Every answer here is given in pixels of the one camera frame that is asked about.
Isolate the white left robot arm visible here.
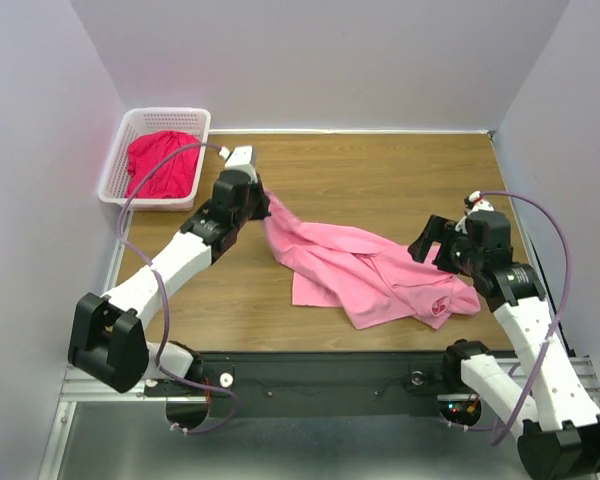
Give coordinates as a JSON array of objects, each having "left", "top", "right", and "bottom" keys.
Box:
[{"left": 68, "top": 167, "right": 268, "bottom": 394}]

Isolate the magenta t shirt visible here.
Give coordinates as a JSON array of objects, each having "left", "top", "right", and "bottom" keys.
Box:
[{"left": 125, "top": 131, "right": 200, "bottom": 199}]

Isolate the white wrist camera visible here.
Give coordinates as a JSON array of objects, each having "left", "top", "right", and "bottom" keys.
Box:
[
  {"left": 464, "top": 190, "right": 495, "bottom": 217},
  {"left": 219, "top": 145, "right": 256, "bottom": 175}
]

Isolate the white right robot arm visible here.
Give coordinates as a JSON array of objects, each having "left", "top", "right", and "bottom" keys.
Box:
[{"left": 408, "top": 210, "right": 600, "bottom": 479}]

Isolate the light pink t shirt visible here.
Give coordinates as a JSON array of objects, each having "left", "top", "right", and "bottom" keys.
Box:
[{"left": 263, "top": 190, "right": 481, "bottom": 330}]

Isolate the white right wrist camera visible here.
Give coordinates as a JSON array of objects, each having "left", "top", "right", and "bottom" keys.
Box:
[{"left": 464, "top": 190, "right": 495, "bottom": 217}]

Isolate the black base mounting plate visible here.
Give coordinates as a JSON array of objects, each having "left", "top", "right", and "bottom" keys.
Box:
[{"left": 144, "top": 350, "right": 501, "bottom": 420}]

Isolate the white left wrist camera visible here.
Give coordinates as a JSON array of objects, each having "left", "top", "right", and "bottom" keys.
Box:
[{"left": 219, "top": 145, "right": 256, "bottom": 175}]

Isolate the aluminium frame rail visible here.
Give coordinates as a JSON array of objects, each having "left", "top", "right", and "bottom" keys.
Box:
[{"left": 39, "top": 214, "right": 146, "bottom": 480}]

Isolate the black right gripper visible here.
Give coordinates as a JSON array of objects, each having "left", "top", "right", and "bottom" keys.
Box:
[{"left": 405, "top": 213, "right": 482, "bottom": 276}]

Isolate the white plastic laundry basket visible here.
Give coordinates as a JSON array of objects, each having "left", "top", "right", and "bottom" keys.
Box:
[{"left": 96, "top": 106, "right": 213, "bottom": 213}]

